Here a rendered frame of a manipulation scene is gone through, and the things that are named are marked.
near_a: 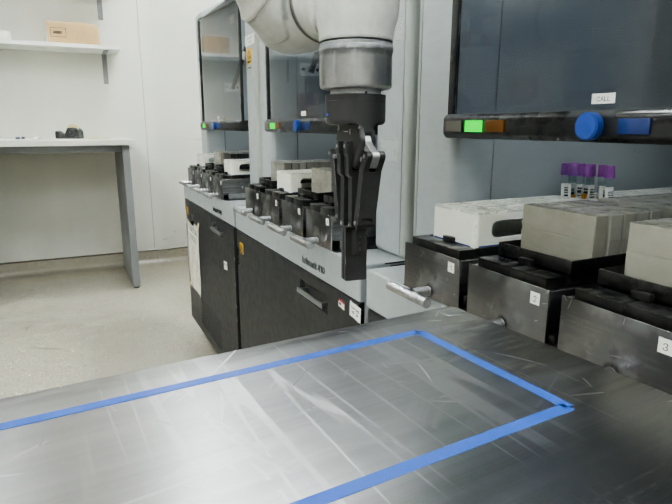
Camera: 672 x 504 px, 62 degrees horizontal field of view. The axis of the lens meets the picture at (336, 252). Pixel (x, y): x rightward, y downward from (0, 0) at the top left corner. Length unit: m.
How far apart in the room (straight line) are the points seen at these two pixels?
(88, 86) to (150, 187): 0.76
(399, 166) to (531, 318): 0.46
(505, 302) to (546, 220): 0.12
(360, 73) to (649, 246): 0.36
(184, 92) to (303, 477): 4.01
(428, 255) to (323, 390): 0.48
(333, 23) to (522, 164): 0.45
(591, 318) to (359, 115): 0.34
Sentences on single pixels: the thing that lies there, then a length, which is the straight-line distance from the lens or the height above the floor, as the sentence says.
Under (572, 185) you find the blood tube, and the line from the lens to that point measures 1.00.
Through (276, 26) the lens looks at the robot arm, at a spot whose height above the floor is 1.11.
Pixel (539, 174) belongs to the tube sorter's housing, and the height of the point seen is 0.90.
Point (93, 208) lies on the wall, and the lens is 4.18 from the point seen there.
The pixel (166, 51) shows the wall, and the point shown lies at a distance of 4.22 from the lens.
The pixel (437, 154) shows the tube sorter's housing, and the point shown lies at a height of 0.93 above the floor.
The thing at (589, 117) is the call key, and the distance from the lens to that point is 0.67.
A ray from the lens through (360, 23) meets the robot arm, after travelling 0.68.
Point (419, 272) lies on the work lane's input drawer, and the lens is 0.83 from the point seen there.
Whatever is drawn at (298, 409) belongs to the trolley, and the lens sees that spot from 0.33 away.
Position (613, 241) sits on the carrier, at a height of 0.85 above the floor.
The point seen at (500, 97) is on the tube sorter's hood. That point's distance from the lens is 0.80.
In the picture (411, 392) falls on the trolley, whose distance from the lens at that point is 0.36.
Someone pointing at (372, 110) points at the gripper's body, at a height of 1.00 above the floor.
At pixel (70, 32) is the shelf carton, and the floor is 1.52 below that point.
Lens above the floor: 0.98
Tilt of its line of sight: 13 degrees down
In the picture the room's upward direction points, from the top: straight up
